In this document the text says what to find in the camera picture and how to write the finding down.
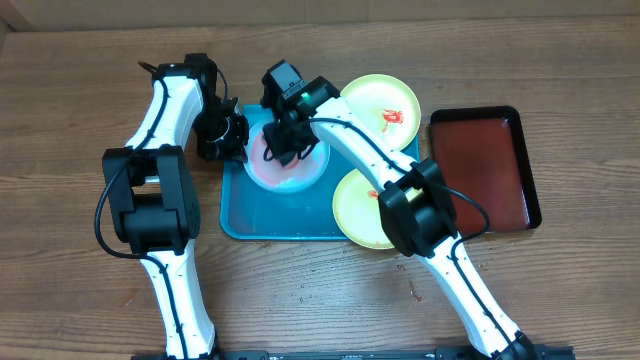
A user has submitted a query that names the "light blue plate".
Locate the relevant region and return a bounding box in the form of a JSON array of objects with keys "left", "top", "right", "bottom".
[{"left": 245, "top": 120, "right": 330, "bottom": 194}]

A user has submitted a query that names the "yellow-green plate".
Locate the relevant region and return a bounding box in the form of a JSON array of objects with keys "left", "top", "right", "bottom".
[
  {"left": 332, "top": 169, "right": 394, "bottom": 250},
  {"left": 341, "top": 74, "right": 421, "bottom": 150}
]

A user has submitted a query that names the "dark sponge with red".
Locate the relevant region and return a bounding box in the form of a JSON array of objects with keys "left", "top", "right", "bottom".
[{"left": 282, "top": 156, "right": 300, "bottom": 170}]

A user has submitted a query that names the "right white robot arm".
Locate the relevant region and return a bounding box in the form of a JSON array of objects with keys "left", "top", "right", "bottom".
[{"left": 261, "top": 60, "right": 537, "bottom": 359}]

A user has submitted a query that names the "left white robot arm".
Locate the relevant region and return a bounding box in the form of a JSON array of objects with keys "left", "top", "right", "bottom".
[{"left": 94, "top": 53, "right": 249, "bottom": 359}]

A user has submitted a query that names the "teal plastic tray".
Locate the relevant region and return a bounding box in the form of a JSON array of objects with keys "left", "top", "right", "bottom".
[{"left": 219, "top": 103, "right": 421, "bottom": 242}]

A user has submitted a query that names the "dark red black-rimmed tray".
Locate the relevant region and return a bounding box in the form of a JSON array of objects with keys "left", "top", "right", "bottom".
[{"left": 430, "top": 106, "right": 542, "bottom": 233}]

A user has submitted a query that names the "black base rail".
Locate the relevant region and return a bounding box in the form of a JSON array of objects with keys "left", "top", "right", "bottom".
[{"left": 131, "top": 345, "right": 576, "bottom": 360}]

